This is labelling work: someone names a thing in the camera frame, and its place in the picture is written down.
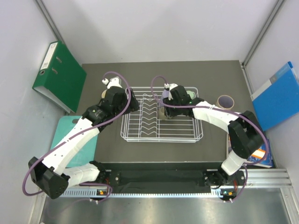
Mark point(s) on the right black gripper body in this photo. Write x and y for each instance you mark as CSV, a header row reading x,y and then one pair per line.
x,y
173,112

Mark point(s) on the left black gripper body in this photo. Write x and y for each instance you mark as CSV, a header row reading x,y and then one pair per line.
x,y
133,106

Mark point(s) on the lilac plastic cup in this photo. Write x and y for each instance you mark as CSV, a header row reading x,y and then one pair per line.
x,y
165,94

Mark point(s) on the small taupe ceramic mug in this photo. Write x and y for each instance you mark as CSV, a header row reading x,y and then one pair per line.
x,y
162,114

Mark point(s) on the sage green cup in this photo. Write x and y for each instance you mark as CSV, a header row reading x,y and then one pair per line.
x,y
191,94

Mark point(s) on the cream mug black handle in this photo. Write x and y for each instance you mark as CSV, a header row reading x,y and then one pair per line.
x,y
103,93

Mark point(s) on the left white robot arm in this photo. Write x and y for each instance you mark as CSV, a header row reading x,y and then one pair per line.
x,y
52,174

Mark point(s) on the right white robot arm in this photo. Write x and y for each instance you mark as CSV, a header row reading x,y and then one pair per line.
x,y
244,131

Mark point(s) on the green lever arch binder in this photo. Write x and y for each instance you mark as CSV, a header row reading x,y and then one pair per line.
x,y
60,77

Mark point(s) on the teal cutting board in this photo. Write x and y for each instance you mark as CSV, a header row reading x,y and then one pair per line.
x,y
86,153

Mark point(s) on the blue folder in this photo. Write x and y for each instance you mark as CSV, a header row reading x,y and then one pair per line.
x,y
278,98

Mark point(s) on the colourful book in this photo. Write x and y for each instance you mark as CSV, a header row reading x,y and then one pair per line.
x,y
256,156

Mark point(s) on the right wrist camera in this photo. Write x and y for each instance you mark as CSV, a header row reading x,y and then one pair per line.
x,y
169,87

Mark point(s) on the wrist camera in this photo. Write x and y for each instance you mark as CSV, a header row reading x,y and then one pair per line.
x,y
169,87
113,82

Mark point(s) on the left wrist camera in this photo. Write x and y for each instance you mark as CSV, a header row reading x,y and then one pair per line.
x,y
113,82

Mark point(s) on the white wire dish rack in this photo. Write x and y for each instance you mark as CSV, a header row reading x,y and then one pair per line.
x,y
148,125

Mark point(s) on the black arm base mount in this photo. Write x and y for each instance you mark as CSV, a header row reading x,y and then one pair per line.
x,y
198,173

